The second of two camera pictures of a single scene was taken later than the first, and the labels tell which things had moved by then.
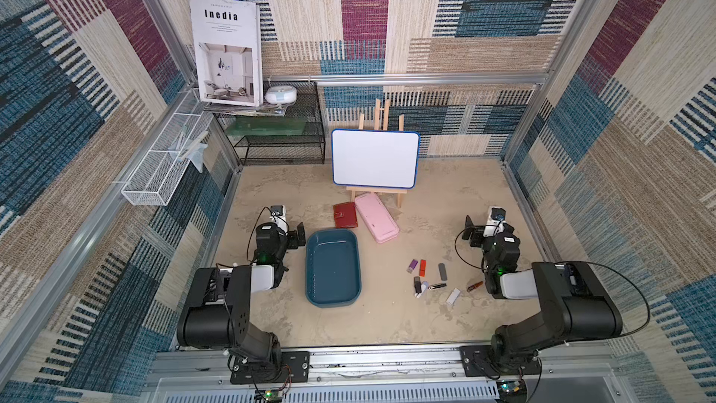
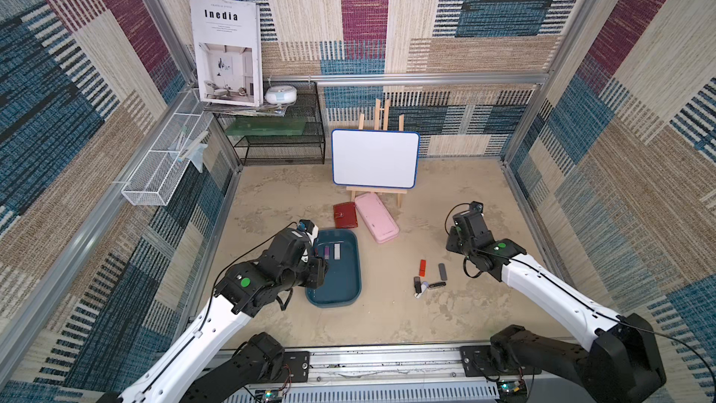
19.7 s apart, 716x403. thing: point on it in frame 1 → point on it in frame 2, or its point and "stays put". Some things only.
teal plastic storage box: x=333 y=274 stays put
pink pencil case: x=377 y=217 stays put
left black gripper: x=290 y=237 → x=315 y=270
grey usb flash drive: x=443 y=272 stays put
